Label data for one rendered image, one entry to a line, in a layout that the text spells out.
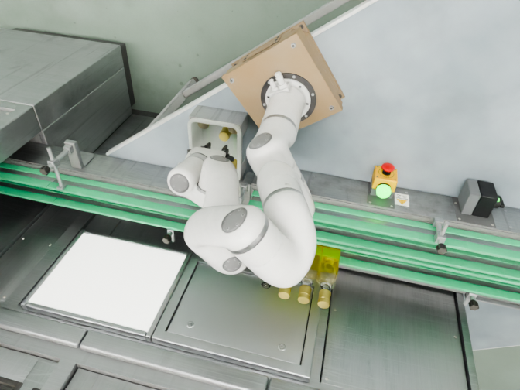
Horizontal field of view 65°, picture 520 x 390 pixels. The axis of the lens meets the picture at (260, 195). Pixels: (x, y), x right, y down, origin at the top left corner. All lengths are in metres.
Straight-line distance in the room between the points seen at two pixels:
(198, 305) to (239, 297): 0.13
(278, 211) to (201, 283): 0.70
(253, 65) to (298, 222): 0.54
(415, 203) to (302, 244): 0.70
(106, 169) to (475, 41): 1.23
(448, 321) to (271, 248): 0.94
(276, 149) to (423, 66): 0.51
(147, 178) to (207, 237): 0.85
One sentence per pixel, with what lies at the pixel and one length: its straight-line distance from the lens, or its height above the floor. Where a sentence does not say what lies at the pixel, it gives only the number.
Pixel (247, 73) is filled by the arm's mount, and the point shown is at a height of 0.85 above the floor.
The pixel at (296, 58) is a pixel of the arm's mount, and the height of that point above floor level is 0.85.
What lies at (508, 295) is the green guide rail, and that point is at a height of 0.95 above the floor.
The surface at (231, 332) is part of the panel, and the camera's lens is 1.29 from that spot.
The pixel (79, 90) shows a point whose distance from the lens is 1.95.
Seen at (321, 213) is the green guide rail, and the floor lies 0.93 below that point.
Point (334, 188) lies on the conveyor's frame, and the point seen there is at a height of 0.82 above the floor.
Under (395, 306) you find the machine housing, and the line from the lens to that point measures 1.48.
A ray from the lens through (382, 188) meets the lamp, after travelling 1.30.
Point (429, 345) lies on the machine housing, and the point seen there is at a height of 1.10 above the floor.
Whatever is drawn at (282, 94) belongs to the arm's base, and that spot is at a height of 0.91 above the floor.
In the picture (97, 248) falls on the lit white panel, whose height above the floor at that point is 1.05.
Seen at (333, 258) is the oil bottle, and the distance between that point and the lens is 1.29.
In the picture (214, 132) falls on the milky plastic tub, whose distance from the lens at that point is 1.38.
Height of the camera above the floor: 1.88
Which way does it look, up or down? 49 degrees down
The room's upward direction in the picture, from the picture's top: 159 degrees counter-clockwise
